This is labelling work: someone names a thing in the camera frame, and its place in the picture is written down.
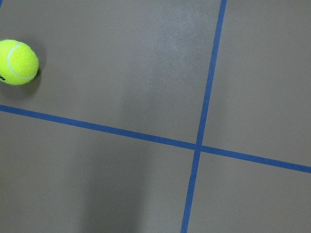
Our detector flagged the yellow tennis ball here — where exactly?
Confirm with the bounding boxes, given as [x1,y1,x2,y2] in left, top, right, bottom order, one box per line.
[0,39,39,85]

